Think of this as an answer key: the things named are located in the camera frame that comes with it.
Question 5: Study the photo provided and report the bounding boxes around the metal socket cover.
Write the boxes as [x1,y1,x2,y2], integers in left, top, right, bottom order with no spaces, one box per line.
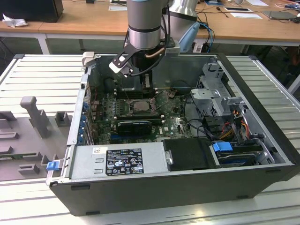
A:
[151,90,171,111]

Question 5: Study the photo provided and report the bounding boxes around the black RAM slot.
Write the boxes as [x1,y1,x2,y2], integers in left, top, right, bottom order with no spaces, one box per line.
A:
[116,88,157,94]
[117,116,163,121]
[116,112,159,117]
[116,93,155,99]

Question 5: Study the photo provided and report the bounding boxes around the CPU socket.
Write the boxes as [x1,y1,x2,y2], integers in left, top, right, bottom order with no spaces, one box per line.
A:
[127,98,158,115]

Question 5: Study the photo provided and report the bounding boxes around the wooden desk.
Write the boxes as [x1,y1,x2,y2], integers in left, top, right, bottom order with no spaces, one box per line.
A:
[0,0,300,56]

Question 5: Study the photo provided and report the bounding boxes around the green motherboard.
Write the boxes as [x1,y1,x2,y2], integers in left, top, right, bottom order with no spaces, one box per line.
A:
[90,90,207,145]

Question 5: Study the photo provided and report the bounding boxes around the silver metal drive cage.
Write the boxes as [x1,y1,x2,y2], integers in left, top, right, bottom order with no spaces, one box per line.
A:
[189,62,249,118]

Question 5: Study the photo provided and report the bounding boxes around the blue card retainer strip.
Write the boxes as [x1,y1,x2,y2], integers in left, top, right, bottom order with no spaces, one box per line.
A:
[79,103,89,144]

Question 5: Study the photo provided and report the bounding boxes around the black plastic air shroud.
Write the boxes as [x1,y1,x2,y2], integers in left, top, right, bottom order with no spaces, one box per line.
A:
[161,138,221,172]

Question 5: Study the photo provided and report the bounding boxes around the white paper sheet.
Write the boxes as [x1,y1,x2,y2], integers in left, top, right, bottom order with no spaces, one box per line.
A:
[231,11,262,19]

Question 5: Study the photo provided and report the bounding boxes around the silver power supply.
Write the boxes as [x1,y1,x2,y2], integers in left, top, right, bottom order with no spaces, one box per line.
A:
[70,142,169,180]

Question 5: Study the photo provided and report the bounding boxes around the hard disk in blue carrier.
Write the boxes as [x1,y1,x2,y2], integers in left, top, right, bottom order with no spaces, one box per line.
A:
[212,140,256,168]

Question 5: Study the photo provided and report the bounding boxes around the black computer box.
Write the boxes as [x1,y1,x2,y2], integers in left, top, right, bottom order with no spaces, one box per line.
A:
[0,0,64,23]

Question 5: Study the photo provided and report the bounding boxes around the crumpled white paper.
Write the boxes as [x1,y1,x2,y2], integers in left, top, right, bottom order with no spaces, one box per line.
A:
[2,13,29,28]

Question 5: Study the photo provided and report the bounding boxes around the black open PC case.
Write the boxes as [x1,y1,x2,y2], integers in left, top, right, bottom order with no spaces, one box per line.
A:
[45,52,296,218]

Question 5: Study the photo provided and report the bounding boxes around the grey part rack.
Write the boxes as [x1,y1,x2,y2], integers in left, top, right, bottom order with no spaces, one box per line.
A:
[0,96,73,182]

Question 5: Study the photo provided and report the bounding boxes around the dark flat pouch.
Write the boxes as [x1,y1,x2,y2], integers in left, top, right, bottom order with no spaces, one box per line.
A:
[269,10,296,21]

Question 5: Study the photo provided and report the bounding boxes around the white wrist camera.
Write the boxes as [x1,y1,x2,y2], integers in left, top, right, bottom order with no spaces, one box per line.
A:
[108,55,133,78]

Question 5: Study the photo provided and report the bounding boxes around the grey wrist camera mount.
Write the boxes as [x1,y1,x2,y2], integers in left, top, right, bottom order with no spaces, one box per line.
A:
[164,41,181,57]

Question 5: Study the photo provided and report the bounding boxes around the metal wire locking lever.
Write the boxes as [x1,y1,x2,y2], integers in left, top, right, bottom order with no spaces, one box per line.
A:
[123,88,132,105]

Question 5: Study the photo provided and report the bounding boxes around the grey case latch handle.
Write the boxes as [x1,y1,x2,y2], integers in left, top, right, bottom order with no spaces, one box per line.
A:
[82,52,96,68]

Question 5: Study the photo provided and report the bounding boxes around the blue cable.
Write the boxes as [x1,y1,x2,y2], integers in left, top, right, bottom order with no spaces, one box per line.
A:
[199,22,215,45]

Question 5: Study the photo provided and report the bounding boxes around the red yellow wire bundle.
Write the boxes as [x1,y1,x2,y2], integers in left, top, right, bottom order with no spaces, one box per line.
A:
[220,112,250,141]

